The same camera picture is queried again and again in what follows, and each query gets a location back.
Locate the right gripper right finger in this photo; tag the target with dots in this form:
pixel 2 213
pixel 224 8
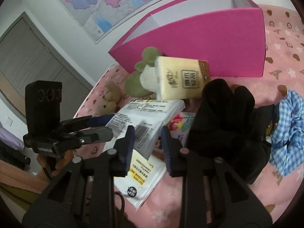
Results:
pixel 213 195

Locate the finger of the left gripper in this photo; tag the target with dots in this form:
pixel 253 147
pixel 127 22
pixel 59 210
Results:
pixel 93 135
pixel 86 122

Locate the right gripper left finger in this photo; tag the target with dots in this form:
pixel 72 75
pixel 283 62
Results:
pixel 82 195

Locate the beige teddy bear plush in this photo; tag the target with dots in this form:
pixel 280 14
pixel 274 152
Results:
pixel 110 100

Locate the white printed packet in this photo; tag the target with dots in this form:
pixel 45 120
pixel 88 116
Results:
pixel 147 117

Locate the white yellow label packet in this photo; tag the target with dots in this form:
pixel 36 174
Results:
pixel 142 178

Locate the green frog plush toy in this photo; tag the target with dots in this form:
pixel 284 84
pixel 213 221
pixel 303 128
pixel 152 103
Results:
pixel 143 81

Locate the black scrunchie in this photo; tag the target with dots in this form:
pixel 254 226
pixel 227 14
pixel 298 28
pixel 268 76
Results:
pixel 227 125

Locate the cartoon print tissue pack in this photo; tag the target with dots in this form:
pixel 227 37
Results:
pixel 180 125

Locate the blue checked scrunchie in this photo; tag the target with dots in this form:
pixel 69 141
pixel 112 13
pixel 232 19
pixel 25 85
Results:
pixel 287 137

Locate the yellow tissue pack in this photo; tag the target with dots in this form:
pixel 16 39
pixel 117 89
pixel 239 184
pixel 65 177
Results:
pixel 180 78

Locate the grey door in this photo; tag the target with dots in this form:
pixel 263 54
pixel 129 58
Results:
pixel 27 56

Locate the pink cardboard box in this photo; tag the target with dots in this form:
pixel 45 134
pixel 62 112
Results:
pixel 228 34

